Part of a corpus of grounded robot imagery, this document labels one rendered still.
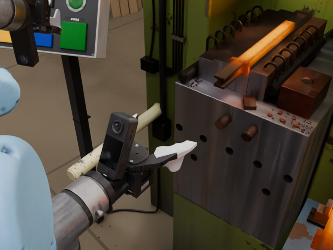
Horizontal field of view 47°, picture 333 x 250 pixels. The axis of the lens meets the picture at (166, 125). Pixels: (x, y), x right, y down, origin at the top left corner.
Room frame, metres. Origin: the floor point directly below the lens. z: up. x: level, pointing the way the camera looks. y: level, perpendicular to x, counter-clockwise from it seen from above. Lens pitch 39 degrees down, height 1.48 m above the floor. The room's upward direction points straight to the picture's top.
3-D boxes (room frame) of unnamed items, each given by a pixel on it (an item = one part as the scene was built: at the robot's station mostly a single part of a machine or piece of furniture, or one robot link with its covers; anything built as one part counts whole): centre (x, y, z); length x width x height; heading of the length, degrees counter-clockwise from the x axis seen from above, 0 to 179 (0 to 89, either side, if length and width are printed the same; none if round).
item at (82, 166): (1.00, 0.16, 0.62); 0.44 x 0.05 x 0.05; 143
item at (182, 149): (0.53, -0.02, 0.97); 0.09 x 0.03 x 0.06; 107
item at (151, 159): (0.51, 0.02, 1.00); 0.09 x 0.05 x 0.02; 107
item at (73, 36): (0.99, 0.26, 1.01); 0.07 x 0.05 x 0.07; 78
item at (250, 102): (0.79, -0.21, 0.92); 0.04 x 0.03 x 0.01; 175
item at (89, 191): (0.43, 0.13, 0.98); 0.08 x 0.05 x 0.08; 53
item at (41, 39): (1.01, 0.36, 1.01); 0.07 x 0.05 x 0.07; 78
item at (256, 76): (1.03, -0.29, 0.96); 0.42 x 0.20 x 0.09; 143
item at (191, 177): (1.00, -0.34, 0.69); 0.56 x 0.38 x 0.45; 143
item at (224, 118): (0.78, -0.15, 0.87); 0.04 x 0.03 x 0.03; 143
